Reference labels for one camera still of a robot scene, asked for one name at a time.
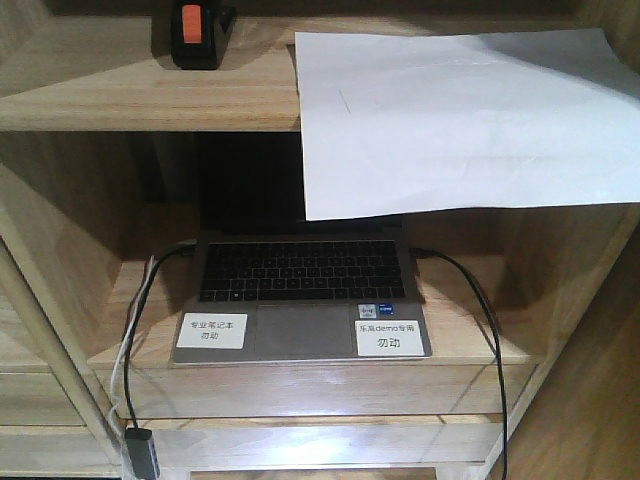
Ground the wooden shelf unit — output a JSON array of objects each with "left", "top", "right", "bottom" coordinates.
[{"left": 1, "top": 1, "right": 639, "bottom": 479}]

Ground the black stapler with orange label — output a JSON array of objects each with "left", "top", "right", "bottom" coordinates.
[{"left": 171, "top": 0, "right": 237, "bottom": 70}]

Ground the grey laptop with black keyboard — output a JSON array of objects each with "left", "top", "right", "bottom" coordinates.
[{"left": 173, "top": 132, "right": 432, "bottom": 365}]

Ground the white paper sheet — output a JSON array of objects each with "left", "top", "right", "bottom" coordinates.
[{"left": 295, "top": 29, "right": 639, "bottom": 220}]

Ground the grey usb hub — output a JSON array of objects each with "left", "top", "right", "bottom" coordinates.
[{"left": 124, "top": 427, "right": 161, "bottom": 480}]

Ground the white cable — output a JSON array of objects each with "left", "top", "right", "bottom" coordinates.
[{"left": 106, "top": 254, "right": 157, "bottom": 480}]

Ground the black cable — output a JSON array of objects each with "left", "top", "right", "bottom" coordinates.
[
  {"left": 122, "top": 244, "right": 197, "bottom": 430},
  {"left": 409, "top": 246, "right": 511, "bottom": 480}
]

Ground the white label sticker right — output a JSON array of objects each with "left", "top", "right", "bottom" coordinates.
[{"left": 355, "top": 320, "right": 428, "bottom": 358}]

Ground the white label sticker left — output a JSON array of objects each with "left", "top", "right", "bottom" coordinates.
[{"left": 176, "top": 313, "right": 248, "bottom": 350}]

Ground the black cable on left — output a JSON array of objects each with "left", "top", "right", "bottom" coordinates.
[{"left": 122, "top": 244, "right": 197, "bottom": 430}]

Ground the black cable on right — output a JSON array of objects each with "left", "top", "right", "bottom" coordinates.
[{"left": 409, "top": 246, "right": 511, "bottom": 480}]

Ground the white label sticker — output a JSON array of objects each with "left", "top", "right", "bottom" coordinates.
[
  {"left": 355, "top": 320, "right": 428, "bottom": 358},
  {"left": 176, "top": 313, "right": 248, "bottom": 350}
]

